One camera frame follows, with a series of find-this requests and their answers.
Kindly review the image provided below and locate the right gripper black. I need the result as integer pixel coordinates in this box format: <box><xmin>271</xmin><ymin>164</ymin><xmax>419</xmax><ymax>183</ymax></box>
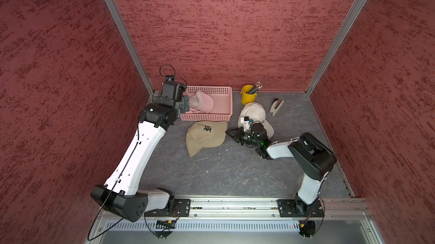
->
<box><xmin>226</xmin><ymin>127</ymin><xmax>260</xmax><ymax>146</ymax></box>

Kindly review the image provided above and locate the pink cloth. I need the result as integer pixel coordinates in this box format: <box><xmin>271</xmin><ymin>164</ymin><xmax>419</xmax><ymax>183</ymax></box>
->
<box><xmin>189</xmin><ymin>91</ymin><xmax>214</xmax><ymax>114</ymax></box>

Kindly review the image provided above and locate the white Colorado baseball cap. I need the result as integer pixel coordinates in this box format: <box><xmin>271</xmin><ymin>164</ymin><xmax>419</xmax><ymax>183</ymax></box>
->
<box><xmin>238</xmin><ymin>102</ymin><xmax>274</xmax><ymax>139</ymax></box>

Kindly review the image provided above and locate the beige baseball cap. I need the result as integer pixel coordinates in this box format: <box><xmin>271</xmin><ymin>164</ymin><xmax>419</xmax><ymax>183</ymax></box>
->
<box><xmin>186</xmin><ymin>121</ymin><xmax>228</xmax><ymax>157</ymax></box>

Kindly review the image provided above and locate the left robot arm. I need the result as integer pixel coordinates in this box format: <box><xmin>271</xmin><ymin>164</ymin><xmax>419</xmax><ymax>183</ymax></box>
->
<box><xmin>91</xmin><ymin>77</ymin><xmax>189</xmax><ymax>222</ymax></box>

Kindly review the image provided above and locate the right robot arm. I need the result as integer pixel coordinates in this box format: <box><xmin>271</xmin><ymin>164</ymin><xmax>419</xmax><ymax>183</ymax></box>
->
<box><xmin>226</xmin><ymin>121</ymin><xmax>337</xmax><ymax>216</ymax></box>

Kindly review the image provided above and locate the yellow pencil cup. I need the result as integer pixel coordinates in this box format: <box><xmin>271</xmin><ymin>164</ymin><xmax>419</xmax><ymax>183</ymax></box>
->
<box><xmin>241</xmin><ymin>85</ymin><xmax>257</xmax><ymax>105</ymax></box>

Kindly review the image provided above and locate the pink plastic basket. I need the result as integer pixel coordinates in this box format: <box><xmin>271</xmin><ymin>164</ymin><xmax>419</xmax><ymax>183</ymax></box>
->
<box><xmin>181</xmin><ymin>85</ymin><xmax>233</xmax><ymax>122</ymax></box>

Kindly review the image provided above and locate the beige stapler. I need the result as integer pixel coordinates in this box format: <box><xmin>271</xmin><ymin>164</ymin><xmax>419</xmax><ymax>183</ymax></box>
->
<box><xmin>269</xmin><ymin>98</ymin><xmax>284</xmax><ymax>117</ymax></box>

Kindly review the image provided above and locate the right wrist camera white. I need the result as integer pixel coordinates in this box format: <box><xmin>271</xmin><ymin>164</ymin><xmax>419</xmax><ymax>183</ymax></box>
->
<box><xmin>239</xmin><ymin>117</ymin><xmax>253</xmax><ymax>132</ymax></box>

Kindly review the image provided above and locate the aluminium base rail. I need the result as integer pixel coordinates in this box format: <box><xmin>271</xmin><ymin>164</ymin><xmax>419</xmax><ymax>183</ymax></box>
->
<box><xmin>175</xmin><ymin>195</ymin><xmax>373</xmax><ymax>221</ymax></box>

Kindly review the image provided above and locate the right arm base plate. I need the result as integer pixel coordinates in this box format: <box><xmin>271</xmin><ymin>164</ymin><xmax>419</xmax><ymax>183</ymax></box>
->
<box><xmin>276</xmin><ymin>199</ymin><xmax>325</xmax><ymax>219</ymax></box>

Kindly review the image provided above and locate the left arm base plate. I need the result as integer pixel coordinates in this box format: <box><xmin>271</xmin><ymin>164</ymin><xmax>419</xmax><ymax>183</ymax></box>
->
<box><xmin>145</xmin><ymin>199</ymin><xmax>191</xmax><ymax>219</ymax></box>

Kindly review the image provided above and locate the left corner aluminium post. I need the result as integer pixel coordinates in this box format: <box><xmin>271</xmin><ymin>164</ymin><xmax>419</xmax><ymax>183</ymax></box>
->
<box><xmin>104</xmin><ymin>0</ymin><xmax>155</xmax><ymax>96</ymax></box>

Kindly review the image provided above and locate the corner aluminium post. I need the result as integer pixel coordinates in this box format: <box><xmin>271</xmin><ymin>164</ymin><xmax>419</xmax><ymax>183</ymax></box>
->
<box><xmin>104</xmin><ymin>0</ymin><xmax>155</xmax><ymax>96</ymax></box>
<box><xmin>305</xmin><ymin>0</ymin><xmax>367</xmax><ymax>96</ymax></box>

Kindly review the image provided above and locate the right corner aluminium post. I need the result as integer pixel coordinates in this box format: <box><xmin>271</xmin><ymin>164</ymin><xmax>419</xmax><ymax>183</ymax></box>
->
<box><xmin>305</xmin><ymin>0</ymin><xmax>367</xmax><ymax>96</ymax></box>

